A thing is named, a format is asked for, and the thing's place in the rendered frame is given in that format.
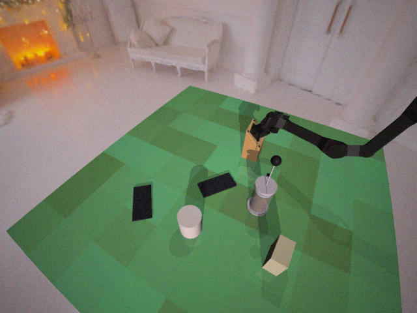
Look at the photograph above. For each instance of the french press coffee maker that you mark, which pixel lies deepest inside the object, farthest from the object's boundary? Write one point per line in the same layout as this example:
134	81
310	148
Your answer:
263	191

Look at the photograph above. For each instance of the black flat rectangular pad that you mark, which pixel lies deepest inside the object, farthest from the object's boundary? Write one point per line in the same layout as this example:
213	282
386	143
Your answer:
142	206
216	185

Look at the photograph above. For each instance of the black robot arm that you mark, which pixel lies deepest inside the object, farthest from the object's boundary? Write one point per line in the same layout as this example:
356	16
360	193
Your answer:
333	148

